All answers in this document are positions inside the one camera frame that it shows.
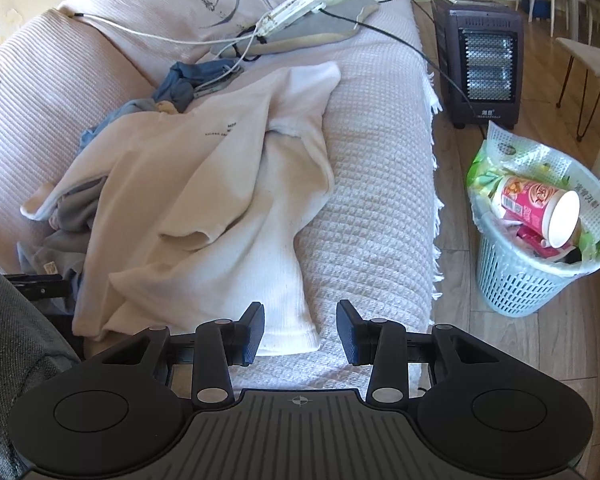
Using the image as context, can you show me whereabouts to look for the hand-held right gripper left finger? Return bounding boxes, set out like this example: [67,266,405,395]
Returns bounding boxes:
[100,301,266,407]

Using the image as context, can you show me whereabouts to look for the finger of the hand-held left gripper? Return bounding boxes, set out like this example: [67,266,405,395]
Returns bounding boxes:
[2,272,70,302]

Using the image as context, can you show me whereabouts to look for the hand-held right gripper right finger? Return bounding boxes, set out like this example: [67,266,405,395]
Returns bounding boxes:
[336,299,501,406]

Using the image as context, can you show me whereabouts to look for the grey-blue pants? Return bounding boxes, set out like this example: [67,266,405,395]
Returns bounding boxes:
[17,177,113,306]

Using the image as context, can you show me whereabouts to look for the cream sweatshirt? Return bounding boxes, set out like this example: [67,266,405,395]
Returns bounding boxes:
[20,60,342,358]

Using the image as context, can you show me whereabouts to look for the light blue shirt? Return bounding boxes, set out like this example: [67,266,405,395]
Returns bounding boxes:
[77,100,158,153]

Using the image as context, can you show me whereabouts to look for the pale blue trash basket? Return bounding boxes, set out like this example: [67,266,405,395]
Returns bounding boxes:
[472,195,600,317]

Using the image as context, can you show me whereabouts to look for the green snack packet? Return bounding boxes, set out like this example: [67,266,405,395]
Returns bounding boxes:
[467,152,511,211]

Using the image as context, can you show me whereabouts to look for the red packet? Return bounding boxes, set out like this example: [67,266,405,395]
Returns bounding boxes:
[515,225,556,261]

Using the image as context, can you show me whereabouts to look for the red instant noodle cup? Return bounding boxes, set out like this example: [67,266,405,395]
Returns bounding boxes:
[490,175,581,250]

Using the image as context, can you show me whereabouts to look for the green-cased smartphone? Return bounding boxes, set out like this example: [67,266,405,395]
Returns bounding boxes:
[194,74,233,97]

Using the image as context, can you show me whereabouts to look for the dark blue garment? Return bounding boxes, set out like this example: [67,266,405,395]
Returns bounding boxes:
[152,60,241,111]

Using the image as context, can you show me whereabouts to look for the dark electric heater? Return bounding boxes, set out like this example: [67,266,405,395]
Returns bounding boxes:
[427,0,526,131]

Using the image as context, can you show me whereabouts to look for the grey flat cushion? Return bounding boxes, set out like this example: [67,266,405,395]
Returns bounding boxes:
[210,0,381,58]

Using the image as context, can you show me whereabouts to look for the grey printed cushion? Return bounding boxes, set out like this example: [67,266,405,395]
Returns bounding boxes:
[57,0,306,56]

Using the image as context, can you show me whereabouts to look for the white power strip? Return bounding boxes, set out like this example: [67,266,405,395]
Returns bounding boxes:
[257,0,327,36]

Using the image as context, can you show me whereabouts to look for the small beige side table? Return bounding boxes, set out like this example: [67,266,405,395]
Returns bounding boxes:
[555,35,600,143]

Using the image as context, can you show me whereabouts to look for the white cable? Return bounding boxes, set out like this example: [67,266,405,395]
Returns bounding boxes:
[70,10,281,91]

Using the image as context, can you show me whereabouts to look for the black cable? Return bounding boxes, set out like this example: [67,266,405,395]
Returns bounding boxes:
[325,0,486,136]

